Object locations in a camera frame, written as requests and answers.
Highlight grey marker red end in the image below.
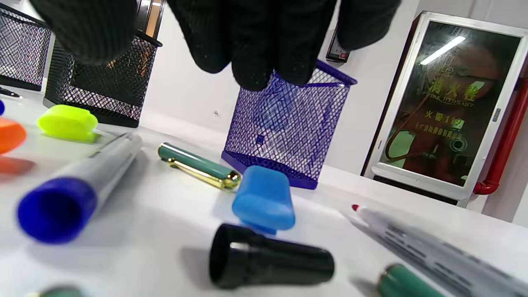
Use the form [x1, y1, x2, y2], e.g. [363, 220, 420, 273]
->
[351, 204, 528, 297]

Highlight black double door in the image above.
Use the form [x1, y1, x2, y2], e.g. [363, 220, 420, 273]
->
[135, 0, 166, 40]

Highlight blue mesh pen holder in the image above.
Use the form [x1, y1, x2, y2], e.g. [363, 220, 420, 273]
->
[221, 60, 358, 190]

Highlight green pens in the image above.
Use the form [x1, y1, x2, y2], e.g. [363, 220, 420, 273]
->
[158, 142, 242, 191]

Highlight light blue highlighter pen cap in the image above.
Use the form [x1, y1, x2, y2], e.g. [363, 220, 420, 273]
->
[231, 165, 296, 236]

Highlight glass-door fire cabinet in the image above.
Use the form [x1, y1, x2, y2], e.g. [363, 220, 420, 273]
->
[361, 10, 528, 207]

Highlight black marker pen cap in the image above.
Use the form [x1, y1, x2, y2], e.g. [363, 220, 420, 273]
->
[209, 224, 335, 289]

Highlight grey marker blue end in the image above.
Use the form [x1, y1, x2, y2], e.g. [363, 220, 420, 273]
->
[16, 133, 143, 245]

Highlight person's right hand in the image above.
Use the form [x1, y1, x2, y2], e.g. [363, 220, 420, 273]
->
[29, 0, 401, 91]

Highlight orange highlighter pen cap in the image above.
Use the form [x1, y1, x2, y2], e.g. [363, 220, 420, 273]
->
[0, 118, 27, 155]

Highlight green fountain pen cap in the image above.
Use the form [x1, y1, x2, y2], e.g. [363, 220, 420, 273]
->
[377, 264, 447, 297]

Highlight dark wall-mounted box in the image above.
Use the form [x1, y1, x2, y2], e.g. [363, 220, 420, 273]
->
[325, 25, 351, 63]

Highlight black mesh pen holder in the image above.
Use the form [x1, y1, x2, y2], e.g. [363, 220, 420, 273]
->
[0, 4, 52, 92]
[43, 29, 163, 128]

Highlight yellow highlighter pen cap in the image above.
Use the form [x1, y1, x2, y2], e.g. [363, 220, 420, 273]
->
[37, 104, 99, 143]

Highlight red pipe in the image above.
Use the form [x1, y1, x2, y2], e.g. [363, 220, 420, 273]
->
[473, 78, 528, 195]

